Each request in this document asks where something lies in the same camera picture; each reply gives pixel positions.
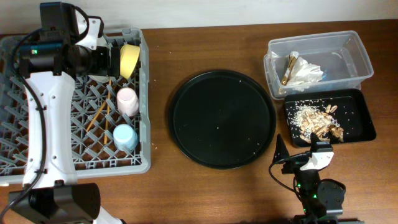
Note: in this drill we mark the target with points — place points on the grey dishwasher rack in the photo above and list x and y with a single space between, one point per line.
90 156

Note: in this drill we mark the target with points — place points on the pink cup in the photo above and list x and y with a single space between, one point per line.
127 102

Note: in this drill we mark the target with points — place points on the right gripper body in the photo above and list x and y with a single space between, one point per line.
294 167

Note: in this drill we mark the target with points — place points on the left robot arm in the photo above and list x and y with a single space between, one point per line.
48 61

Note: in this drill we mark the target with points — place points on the grey plate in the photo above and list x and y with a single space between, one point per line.
100 79

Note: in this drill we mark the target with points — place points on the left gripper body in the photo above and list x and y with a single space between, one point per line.
101 63

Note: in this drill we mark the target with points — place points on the round black tray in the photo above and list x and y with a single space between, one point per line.
222 119

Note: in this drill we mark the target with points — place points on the black rectangular tray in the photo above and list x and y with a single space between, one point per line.
352 114

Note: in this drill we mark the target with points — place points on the yellow bowl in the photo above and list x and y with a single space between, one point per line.
128 59

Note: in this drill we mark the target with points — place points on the blue cup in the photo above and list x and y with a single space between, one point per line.
125 137

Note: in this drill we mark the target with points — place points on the food scraps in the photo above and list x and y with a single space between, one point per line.
307 119

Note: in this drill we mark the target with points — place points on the wooden chopstick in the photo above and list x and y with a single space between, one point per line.
107 113
98 112

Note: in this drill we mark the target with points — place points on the white napkin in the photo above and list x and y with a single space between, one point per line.
303 73

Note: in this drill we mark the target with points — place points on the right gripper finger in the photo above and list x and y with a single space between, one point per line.
314 138
281 151

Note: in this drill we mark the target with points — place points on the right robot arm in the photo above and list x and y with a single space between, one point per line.
321 199

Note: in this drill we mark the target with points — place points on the gold foil wrapper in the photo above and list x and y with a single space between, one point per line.
292 61

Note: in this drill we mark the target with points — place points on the clear plastic bin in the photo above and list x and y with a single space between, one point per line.
342 58

